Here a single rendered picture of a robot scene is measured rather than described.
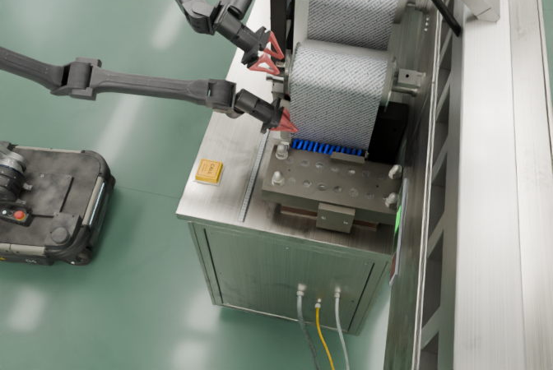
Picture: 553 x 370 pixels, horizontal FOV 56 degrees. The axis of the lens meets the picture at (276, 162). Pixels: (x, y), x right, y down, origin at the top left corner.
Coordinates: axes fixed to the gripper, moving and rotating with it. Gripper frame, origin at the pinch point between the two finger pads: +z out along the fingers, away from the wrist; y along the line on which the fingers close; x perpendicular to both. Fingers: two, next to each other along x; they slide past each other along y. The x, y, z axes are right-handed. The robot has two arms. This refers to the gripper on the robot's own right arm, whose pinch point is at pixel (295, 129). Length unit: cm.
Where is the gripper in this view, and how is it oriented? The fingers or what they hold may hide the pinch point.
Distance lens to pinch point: 152.4
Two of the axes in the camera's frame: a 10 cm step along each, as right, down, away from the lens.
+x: 5.0, -3.9, -7.7
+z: 8.4, 4.4, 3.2
